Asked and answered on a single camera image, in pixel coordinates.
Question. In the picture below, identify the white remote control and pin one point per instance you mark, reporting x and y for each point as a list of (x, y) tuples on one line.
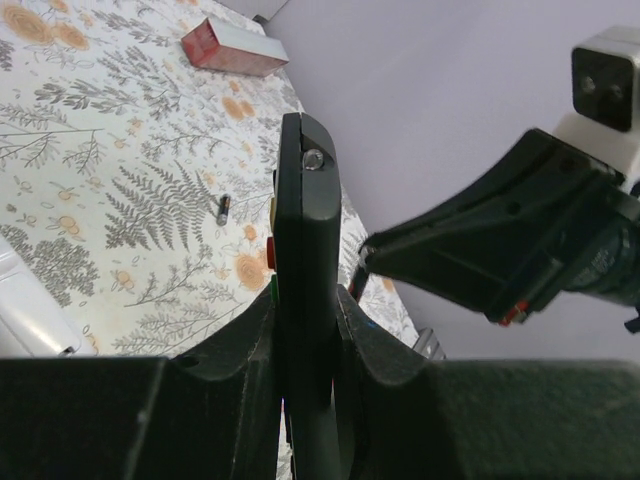
[(32, 322)]

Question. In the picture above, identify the black AAA battery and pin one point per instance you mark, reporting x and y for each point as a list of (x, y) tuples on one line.
[(223, 210)]

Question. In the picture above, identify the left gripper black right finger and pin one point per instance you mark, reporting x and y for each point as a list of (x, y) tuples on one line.
[(403, 416)]

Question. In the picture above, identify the black TV remote control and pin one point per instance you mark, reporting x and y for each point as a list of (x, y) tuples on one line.
[(306, 236)]

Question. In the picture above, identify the red silver long box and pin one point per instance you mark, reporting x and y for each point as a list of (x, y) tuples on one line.
[(218, 45)]

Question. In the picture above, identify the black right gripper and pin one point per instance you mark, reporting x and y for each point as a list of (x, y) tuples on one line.
[(543, 220)]

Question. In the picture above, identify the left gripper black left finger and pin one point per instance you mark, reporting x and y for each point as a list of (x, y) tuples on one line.
[(212, 412)]

